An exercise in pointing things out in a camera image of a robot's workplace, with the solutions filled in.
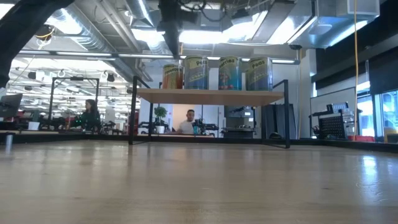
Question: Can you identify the thin yellow cord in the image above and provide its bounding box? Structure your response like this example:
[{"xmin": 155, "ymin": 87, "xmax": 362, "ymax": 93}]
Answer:
[{"xmin": 297, "ymin": 48, "xmax": 303, "ymax": 139}]

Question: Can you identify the yellow hanging cable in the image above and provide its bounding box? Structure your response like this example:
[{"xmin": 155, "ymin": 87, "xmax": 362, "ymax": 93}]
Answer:
[{"xmin": 353, "ymin": 0, "xmax": 360, "ymax": 133}]

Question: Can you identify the grey machine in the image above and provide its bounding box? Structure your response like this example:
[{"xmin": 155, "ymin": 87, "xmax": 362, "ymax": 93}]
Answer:
[{"xmin": 221, "ymin": 105, "xmax": 257, "ymax": 139}]

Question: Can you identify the long ceiling light strip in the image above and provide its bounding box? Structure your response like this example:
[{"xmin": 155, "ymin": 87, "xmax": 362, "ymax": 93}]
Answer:
[{"xmin": 17, "ymin": 49, "xmax": 301, "ymax": 65}]

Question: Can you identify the black metal stand frame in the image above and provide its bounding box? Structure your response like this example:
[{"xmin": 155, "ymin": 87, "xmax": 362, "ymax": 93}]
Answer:
[{"xmin": 48, "ymin": 76, "xmax": 101, "ymax": 128}]

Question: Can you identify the red bin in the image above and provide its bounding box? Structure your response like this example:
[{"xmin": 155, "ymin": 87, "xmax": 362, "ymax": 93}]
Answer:
[{"xmin": 347, "ymin": 134, "xmax": 376, "ymax": 142}]

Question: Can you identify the silver round ventilation duct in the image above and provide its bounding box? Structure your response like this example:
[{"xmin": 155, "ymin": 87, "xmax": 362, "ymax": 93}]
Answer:
[{"xmin": 46, "ymin": 2, "xmax": 153, "ymax": 82}]

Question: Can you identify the tin can peas label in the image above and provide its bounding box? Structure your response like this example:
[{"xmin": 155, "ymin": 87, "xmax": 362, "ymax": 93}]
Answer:
[
  {"xmin": 183, "ymin": 55, "xmax": 210, "ymax": 91},
  {"xmin": 245, "ymin": 57, "xmax": 274, "ymax": 92}
]

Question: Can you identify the black cabinet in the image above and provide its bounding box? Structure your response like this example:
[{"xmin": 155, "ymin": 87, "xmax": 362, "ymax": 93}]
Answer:
[{"xmin": 261, "ymin": 103, "xmax": 298, "ymax": 140}]

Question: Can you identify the dark computer monitor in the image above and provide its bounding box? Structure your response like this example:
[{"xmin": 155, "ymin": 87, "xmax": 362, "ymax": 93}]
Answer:
[{"xmin": 0, "ymin": 93, "xmax": 24, "ymax": 119}]

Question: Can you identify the long black aluminium frame rail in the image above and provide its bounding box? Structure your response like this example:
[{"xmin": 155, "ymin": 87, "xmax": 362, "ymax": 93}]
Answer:
[{"xmin": 0, "ymin": 132, "xmax": 398, "ymax": 154}]

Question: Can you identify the short grey post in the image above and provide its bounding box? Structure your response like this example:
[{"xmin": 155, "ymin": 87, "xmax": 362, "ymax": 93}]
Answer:
[{"xmin": 4, "ymin": 133, "xmax": 14, "ymax": 154}]

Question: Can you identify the tin can pineapple label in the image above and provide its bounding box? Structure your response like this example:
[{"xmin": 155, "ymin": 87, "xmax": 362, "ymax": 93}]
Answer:
[{"xmin": 162, "ymin": 63, "xmax": 184, "ymax": 90}]

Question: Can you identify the person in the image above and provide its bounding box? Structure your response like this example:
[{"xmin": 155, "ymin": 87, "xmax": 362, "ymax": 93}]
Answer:
[
  {"xmin": 176, "ymin": 108, "xmax": 197, "ymax": 135},
  {"xmin": 65, "ymin": 98, "xmax": 103, "ymax": 133}
]

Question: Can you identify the silver square ventilation duct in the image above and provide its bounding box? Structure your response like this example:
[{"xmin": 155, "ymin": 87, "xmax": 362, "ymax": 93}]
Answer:
[{"xmin": 267, "ymin": 0, "xmax": 382, "ymax": 50}]

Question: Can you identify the tin can cherries label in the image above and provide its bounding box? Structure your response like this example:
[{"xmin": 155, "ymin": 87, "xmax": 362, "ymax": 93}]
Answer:
[{"xmin": 218, "ymin": 55, "xmax": 243, "ymax": 91}]

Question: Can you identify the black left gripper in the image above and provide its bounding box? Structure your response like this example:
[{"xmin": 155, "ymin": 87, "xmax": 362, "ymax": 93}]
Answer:
[{"xmin": 157, "ymin": 0, "xmax": 201, "ymax": 57}]

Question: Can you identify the black perforated rack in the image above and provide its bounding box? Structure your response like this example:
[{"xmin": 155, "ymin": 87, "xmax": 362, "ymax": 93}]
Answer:
[{"xmin": 309, "ymin": 102, "xmax": 363, "ymax": 141}]

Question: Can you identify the yellow object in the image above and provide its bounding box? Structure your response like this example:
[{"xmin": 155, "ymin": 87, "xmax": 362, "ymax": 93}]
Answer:
[{"xmin": 384, "ymin": 127, "xmax": 398, "ymax": 144}]

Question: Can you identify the green potted plant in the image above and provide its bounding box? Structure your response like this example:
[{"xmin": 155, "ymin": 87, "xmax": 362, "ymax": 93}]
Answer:
[{"xmin": 154, "ymin": 106, "xmax": 169, "ymax": 127}]

